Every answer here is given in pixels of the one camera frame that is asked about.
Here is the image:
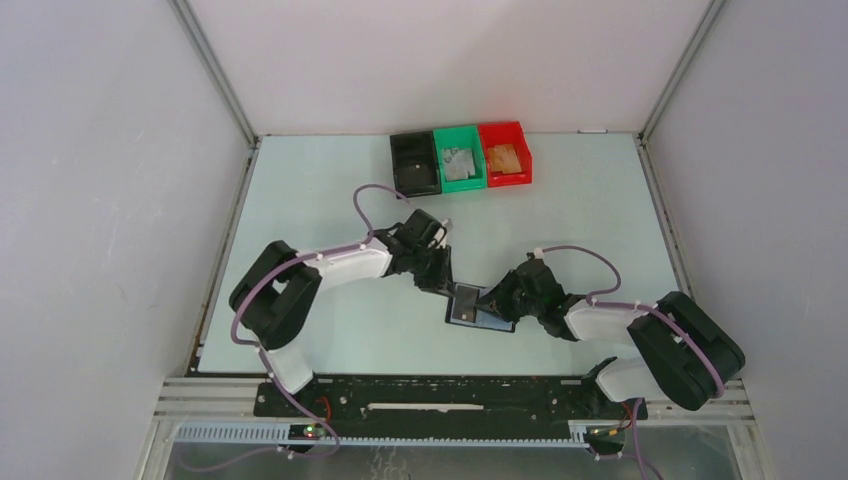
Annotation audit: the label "aluminium frame rail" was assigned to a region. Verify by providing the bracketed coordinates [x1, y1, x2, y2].
[154, 375, 754, 446]

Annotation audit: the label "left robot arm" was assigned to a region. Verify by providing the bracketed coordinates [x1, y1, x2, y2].
[228, 224, 451, 417]

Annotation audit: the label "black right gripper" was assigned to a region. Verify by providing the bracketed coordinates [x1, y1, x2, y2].
[474, 269, 543, 324]

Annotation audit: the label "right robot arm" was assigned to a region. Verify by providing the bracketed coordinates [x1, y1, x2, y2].
[475, 258, 746, 418]

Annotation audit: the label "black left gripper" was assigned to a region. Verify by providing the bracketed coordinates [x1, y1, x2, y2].
[408, 243, 457, 298]

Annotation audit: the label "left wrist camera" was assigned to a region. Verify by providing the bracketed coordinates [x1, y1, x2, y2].
[395, 209, 450, 249]

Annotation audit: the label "red storage bin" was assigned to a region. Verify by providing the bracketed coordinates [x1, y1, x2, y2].
[477, 121, 533, 188]

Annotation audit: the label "orange cards in red bin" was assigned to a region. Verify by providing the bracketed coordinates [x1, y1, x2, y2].
[487, 144, 522, 175]

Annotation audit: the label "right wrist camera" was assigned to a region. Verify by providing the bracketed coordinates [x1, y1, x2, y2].
[527, 247, 548, 272]

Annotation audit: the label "green storage bin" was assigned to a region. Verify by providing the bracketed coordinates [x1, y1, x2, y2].
[433, 125, 487, 194]

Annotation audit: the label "card in black bin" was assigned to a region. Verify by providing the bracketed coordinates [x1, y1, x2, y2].
[403, 163, 432, 188]

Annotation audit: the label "black storage bin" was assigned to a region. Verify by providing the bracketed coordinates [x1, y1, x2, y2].
[389, 130, 442, 198]

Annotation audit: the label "black leather card holder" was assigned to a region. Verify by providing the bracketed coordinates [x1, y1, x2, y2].
[445, 283, 516, 333]

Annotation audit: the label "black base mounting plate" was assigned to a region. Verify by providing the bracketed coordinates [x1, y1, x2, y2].
[253, 374, 629, 440]

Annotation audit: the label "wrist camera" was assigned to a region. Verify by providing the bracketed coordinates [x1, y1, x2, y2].
[527, 247, 548, 272]
[395, 209, 450, 249]

